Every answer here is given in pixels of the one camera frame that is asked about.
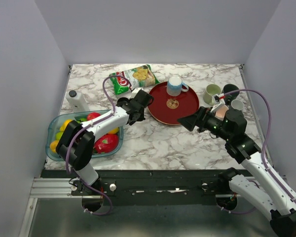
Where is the green chips bag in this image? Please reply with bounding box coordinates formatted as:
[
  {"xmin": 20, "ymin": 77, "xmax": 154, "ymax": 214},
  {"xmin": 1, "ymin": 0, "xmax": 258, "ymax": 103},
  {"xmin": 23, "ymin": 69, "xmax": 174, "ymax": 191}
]
[{"xmin": 109, "ymin": 64, "xmax": 159, "ymax": 95}]

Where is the light blue mug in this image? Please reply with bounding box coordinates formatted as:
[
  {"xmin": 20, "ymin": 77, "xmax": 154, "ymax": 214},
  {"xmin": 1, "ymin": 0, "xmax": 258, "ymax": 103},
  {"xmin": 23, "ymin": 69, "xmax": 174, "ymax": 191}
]
[{"xmin": 166, "ymin": 76, "xmax": 189, "ymax": 96}]

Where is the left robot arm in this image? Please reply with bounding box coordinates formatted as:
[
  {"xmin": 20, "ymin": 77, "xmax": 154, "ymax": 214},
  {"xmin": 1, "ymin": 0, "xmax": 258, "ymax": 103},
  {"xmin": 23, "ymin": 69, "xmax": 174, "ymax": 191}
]
[{"xmin": 56, "ymin": 89, "xmax": 154, "ymax": 195}]

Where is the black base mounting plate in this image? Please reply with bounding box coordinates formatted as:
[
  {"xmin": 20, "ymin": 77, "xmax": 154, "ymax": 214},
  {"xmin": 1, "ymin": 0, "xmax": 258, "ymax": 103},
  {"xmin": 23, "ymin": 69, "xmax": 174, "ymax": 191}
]
[{"xmin": 42, "ymin": 169, "xmax": 240, "ymax": 210}]

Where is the green lime toy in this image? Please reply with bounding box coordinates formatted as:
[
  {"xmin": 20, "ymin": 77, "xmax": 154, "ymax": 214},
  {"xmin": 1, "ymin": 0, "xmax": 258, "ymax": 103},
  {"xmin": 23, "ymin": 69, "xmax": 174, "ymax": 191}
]
[{"xmin": 55, "ymin": 132, "xmax": 63, "ymax": 140}]

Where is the yellow lemon toy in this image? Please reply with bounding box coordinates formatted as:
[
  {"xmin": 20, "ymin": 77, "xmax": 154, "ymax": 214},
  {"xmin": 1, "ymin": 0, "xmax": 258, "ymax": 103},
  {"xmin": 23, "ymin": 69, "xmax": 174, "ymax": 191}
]
[
  {"xmin": 59, "ymin": 119, "xmax": 73, "ymax": 132},
  {"xmin": 108, "ymin": 127, "xmax": 119, "ymax": 134}
]

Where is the white bottle black cap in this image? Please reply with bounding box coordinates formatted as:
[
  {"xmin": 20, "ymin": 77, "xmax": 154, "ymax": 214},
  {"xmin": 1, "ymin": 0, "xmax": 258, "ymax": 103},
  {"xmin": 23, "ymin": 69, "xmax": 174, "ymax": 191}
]
[{"xmin": 66, "ymin": 90, "xmax": 90, "ymax": 113}]

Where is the dark teal mug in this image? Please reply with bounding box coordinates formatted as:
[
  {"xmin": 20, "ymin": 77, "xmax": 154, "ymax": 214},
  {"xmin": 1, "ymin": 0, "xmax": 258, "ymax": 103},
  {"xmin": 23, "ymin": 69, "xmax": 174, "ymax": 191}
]
[{"xmin": 222, "ymin": 84, "xmax": 240, "ymax": 105}]

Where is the clear blue fruit container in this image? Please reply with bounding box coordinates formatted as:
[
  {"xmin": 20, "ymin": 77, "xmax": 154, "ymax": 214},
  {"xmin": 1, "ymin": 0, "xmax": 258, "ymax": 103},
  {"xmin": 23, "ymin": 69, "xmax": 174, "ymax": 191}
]
[{"xmin": 45, "ymin": 110, "xmax": 124, "ymax": 161}]

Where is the red apple toy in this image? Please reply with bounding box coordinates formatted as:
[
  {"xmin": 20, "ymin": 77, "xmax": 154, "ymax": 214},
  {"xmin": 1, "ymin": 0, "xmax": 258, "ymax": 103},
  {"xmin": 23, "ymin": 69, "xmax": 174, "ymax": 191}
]
[{"xmin": 86, "ymin": 112, "xmax": 101, "ymax": 121}]

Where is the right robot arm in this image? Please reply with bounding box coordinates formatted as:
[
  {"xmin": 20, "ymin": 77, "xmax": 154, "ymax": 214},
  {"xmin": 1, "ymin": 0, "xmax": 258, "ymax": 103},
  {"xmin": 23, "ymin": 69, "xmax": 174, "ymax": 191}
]
[{"xmin": 178, "ymin": 107, "xmax": 296, "ymax": 237}]

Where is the grey-blue textured mug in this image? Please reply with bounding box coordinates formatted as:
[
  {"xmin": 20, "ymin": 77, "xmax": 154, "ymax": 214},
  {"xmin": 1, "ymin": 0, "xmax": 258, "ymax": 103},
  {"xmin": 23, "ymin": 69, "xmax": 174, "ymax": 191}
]
[{"xmin": 230, "ymin": 99, "xmax": 244, "ymax": 111}]

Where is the green avocado toy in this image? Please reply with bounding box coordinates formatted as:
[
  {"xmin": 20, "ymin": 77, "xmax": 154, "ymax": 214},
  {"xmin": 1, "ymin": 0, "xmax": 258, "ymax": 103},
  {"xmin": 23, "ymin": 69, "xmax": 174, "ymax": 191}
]
[{"xmin": 76, "ymin": 118, "xmax": 87, "ymax": 123}]

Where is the aluminium frame rail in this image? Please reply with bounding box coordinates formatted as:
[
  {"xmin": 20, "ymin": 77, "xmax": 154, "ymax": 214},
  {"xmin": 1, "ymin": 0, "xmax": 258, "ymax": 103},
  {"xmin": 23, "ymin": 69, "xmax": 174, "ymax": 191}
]
[{"xmin": 29, "ymin": 176, "xmax": 292, "ymax": 198}]

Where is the yellow orange pepper toy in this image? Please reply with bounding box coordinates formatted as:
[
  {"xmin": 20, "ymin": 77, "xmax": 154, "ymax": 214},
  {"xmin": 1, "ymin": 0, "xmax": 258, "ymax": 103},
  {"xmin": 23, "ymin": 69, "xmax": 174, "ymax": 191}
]
[{"xmin": 49, "ymin": 140, "xmax": 59, "ymax": 153}]

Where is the light green mug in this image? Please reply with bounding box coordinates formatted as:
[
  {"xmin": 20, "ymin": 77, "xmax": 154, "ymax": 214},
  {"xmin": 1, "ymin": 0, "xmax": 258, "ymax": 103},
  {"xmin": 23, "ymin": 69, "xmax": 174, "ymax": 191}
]
[{"xmin": 203, "ymin": 84, "xmax": 222, "ymax": 106}]

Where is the round red lacquer tray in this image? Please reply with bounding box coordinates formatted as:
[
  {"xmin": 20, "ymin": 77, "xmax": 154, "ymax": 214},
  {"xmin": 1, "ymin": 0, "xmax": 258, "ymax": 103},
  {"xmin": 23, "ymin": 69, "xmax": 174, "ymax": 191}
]
[{"xmin": 148, "ymin": 82, "xmax": 199, "ymax": 125}]

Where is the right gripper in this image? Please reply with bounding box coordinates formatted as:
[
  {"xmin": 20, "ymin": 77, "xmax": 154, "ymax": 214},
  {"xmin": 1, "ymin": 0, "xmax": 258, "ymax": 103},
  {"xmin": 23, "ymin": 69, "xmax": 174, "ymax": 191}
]
[{"xmin": 177, "ymin": 105, "xmax": 232, "ymax": 141}]

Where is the pink mug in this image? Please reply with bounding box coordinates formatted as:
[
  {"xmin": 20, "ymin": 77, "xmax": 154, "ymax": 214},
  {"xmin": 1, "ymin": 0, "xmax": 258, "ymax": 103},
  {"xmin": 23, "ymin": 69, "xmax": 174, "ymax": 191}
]
[{"xmin": 215, "ymin": 105, "xmax": 229, "ymax": 120}]

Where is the red dragon fruit toy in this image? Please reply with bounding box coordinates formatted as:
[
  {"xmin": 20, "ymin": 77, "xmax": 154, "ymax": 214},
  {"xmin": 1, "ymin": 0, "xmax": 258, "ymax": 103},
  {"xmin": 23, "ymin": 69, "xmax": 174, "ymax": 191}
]
[{"xmin": 93, "ymin": 134, "xmax": 119, "ymax": 154}]

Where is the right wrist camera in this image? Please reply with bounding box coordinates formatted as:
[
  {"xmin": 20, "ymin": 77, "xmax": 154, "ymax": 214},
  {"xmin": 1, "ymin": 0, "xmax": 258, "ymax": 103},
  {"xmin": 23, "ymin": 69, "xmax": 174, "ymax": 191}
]
[{"xmin": 211, "ymin": 93, "xmax": 225, "ymax": 113}]

